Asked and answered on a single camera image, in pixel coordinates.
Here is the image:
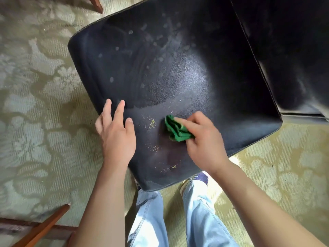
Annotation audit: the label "person's left hand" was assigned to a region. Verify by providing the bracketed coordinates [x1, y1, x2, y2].
[95, 98, 137, 170]

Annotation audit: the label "person's right hand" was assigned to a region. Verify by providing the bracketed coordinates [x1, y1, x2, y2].
[174, 111, 231, 175]

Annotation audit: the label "green cleaning cloth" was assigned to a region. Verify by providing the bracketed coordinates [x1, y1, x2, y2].
[164, 114, 195, 142]

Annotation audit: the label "black leather chair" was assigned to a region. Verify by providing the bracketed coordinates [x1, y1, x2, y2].
[68, 0, 329, 192]

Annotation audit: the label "person's right forearm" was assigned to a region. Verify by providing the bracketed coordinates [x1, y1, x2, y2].
[212, 159, 327, 247]

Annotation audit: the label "person's left forearm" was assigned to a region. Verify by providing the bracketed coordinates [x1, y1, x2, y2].
[68, 162, 129, 247]

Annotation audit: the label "white and navy right shoe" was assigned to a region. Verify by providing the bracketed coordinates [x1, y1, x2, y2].
[180, 171, 209, 196]

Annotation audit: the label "light blue jeans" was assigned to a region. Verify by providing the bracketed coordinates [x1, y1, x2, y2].
[127, 180, 240, 247]

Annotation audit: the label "brown wooden furniture frame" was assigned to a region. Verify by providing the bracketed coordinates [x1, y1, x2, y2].
[0, 203, 79, 247]

